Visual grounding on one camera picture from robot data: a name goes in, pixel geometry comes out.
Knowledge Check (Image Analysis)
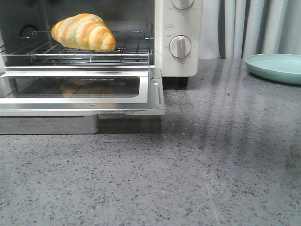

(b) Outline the golden croissant bread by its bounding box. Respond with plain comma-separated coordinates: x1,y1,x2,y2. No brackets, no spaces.
51,13,116,52

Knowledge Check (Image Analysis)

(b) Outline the metal oven rack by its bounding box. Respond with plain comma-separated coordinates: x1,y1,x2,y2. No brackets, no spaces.
0,31,154,66

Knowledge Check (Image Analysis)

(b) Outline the lower oven timer knob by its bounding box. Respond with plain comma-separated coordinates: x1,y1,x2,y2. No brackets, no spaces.
169,35,191,59

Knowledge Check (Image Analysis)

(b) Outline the white toaster oven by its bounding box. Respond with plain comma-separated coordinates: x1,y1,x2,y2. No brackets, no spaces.
0,0,203,88

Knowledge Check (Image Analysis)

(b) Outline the upper oven temperature knob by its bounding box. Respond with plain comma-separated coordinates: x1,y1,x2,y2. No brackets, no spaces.
171,0,194,10

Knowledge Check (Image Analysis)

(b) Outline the oven glass door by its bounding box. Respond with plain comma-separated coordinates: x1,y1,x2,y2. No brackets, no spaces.
0,66,166,117

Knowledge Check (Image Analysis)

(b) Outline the grey curtain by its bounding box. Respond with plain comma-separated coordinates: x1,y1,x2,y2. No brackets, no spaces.
198,0,301,59

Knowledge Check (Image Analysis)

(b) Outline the light green plate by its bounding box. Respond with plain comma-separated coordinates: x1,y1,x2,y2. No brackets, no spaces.
245,54,301,85

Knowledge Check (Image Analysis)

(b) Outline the steel oven door handle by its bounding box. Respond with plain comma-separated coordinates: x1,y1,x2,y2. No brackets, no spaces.
0,116,99,135

